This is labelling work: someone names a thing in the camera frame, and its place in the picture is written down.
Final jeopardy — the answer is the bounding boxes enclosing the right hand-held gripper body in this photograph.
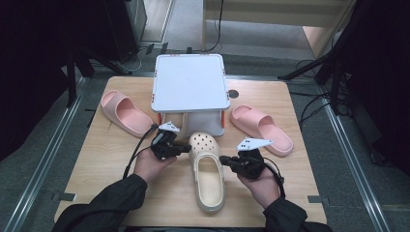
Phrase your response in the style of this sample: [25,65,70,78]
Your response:
[234,136,276,181]

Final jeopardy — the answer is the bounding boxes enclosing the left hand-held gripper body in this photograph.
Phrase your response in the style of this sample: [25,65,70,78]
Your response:
[150,120,182,161]

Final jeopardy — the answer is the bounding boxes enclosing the pink slide slipper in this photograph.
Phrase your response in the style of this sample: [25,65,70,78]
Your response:
[100,90,155,139]
[229,104,295,158]

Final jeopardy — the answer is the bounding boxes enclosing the white shoe rack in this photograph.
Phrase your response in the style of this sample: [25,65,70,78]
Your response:
[150,53,232,139]

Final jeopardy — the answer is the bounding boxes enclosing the person's left hand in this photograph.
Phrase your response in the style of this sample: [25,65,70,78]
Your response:
[132,148,178,186]

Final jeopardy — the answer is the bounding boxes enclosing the person's right hand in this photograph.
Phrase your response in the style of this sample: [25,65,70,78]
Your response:
[237,163,282,210]

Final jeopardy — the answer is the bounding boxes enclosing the black stand legs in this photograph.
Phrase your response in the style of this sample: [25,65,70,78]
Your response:
[62,47,133,108]

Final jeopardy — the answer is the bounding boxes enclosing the black tripod stand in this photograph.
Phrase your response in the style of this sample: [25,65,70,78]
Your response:
[278,0,359,115]

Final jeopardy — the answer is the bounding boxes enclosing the light wooden cabinet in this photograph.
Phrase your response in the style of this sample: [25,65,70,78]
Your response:
[202,0,357,60]

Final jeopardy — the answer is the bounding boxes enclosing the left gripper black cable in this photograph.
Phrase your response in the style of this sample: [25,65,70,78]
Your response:
[122,123,160,180]

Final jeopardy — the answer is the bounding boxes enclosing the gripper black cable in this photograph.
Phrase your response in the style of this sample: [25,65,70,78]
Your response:
[262,157,287,199]
[122,123,160,180]

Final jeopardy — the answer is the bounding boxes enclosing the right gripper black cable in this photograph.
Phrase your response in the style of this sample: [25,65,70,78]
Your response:
[262,157,287,199]

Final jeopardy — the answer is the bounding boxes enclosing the black floor cables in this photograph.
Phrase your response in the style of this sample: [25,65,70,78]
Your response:
[289,91,335,125]

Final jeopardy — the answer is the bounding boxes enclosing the white floor cable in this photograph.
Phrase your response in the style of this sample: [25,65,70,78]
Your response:
[117,47,148,73]

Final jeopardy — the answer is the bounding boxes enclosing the metal floor rail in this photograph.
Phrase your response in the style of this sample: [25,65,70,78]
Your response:
[317,81,393,232]
[1,76,91,232]

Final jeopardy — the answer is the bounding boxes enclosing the black hanging cable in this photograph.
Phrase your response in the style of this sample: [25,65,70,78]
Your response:
[204,0,225,53]

